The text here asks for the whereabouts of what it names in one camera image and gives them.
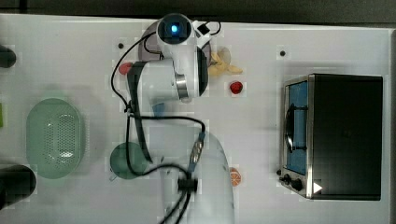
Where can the green oval colander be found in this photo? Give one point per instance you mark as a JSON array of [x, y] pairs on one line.
[[54, 138]]

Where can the black cylinder bottom corner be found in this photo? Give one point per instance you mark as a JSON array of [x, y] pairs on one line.
[[17, 183]]

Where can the small red plush fruit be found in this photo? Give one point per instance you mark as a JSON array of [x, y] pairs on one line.
[[236, 87]]

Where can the blue cup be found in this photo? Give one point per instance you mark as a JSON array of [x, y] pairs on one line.
[[158, 110]]

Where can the pink plush strawberry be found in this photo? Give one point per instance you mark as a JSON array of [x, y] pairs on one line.
[[124, 68]]

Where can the black cylinder top corner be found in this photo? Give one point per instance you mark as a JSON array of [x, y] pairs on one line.
[[7, 57]]

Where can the orange slice toy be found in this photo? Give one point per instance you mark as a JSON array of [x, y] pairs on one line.
[[236, 178]]

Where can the black cylinder corner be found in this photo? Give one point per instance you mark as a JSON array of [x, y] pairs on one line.
[[7, 57], [17, 183]]

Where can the yellow plush banana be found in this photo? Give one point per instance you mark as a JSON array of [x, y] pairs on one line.
[[221, 64]]

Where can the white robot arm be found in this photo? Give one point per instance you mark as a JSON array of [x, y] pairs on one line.
[[196, 179]]

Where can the silver black toaster oven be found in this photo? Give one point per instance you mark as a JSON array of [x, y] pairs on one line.
[[331, 147]]

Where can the green mug with handle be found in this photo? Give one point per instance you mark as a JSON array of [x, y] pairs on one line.
[[127, 161]]

